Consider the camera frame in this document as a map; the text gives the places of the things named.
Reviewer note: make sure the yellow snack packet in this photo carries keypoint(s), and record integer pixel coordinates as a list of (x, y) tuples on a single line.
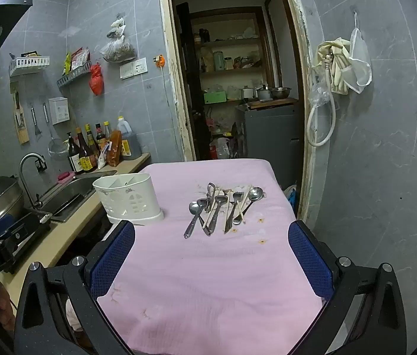
[(67, 63)]

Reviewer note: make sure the small white plastic bag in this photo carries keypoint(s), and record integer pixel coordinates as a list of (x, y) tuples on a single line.
[(116, 27)]

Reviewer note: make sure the white seasoning packet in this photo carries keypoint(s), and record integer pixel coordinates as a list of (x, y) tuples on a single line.
[(103, 161)]

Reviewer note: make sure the dark wooden shelf unit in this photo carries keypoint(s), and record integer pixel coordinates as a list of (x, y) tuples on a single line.
[(223, 11)]

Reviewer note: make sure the white lidded container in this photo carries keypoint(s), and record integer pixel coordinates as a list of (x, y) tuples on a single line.
[(247, 93)]

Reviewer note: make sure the large steel spoon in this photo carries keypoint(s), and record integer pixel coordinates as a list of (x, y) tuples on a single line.
[(255, 194)]

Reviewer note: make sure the steel sink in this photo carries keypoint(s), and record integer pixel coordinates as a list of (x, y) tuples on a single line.
[(71, 192)]

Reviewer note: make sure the green box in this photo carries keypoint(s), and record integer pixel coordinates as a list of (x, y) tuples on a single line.
[(215, 98)]

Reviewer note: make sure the grey wall shelf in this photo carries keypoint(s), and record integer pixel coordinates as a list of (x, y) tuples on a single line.
[(73, 75)]

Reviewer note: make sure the beige kitchen counter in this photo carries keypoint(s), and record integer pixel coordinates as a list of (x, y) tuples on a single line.
[(46, 244)]

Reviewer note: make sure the pink sponge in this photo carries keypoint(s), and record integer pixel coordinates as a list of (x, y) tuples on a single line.
[(66, 176)]

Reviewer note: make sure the steel bowl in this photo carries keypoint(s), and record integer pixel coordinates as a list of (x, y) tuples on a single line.
[(280, 93)]

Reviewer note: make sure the kitchen knife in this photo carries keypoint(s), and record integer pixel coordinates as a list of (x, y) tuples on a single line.
[(17, 107)]

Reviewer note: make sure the red plastic bag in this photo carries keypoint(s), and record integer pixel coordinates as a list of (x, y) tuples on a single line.
[(97, 79)]

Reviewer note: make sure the green canister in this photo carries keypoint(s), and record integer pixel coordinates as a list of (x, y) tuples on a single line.
[(218, 61)]

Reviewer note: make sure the clear plastic jug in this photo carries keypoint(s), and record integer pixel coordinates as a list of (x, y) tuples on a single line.
[(223, 149)]

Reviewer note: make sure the white wall socket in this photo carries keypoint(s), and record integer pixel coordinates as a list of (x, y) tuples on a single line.
[(140, 66)]

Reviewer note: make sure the white wall switch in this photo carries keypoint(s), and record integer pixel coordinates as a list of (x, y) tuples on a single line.
[(126, 70)]

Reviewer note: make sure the cream rubber gloves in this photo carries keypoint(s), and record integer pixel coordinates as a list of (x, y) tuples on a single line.
[(338, 66)]

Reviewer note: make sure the white plastic utensil holder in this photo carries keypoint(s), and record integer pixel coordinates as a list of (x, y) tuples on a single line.
[(127, 199)]

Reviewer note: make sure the clear plastic bag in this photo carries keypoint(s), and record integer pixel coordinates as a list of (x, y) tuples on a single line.
[(319, 92), (360, 63)]

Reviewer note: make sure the blue bag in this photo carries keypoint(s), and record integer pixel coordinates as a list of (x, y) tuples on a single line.
[(292, 198)]

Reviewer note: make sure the large dark sauce jug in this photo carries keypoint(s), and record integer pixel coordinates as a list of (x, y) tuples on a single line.
[(131, 144)]

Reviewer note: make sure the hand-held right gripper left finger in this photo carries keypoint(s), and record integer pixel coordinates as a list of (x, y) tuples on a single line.
[(114, 259)]

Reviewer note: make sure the white wall rack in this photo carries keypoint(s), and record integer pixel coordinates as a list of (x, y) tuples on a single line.
[(31, 63)]

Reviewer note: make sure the red bottle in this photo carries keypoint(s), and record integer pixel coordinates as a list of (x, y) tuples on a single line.
[(213, 152)]

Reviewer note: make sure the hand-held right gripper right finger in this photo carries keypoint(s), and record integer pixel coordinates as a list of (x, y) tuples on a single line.
[(310, 259)]

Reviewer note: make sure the pink floral tablecloth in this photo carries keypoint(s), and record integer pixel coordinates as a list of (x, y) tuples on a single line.
[(212, 273)]

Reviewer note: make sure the grey cabinet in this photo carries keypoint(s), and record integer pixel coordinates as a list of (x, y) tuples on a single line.
[(271, 137)]

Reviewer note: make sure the dark pump bottle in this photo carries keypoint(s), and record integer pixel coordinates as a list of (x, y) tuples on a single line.
[(74, 159)]

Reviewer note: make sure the chrome faucet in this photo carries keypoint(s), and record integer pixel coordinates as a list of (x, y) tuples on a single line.
[(39, 164)]

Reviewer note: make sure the dark wooden door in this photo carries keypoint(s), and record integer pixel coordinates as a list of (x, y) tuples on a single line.
[(190, 81)]

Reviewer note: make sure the wooden cutting board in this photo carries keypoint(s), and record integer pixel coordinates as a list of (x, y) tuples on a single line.
[(23, 133)]

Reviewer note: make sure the white wall box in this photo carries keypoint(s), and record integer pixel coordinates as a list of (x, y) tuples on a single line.
[(60, 111)]

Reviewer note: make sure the metal peeler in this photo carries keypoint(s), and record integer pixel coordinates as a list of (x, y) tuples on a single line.
[(35, 125)]

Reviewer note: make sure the orange seasoning packet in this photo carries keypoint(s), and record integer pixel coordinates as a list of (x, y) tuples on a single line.
[(114, 151)]

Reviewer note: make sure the orange plug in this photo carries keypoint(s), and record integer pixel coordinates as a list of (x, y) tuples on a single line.
[(159, 61)]

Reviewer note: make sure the dark sauce bottle yellow label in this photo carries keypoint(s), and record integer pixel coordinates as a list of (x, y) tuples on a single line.
[(86, 159)]

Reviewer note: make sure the clear bag of dried goods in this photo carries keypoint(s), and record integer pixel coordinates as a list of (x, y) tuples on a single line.
[(118, 50)]

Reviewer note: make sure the worn door frame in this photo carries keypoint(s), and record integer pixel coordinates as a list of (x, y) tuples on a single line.
[(174, 81)]

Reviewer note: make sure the red snack packets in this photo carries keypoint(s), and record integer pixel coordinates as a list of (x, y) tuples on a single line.
[(80, 58)]

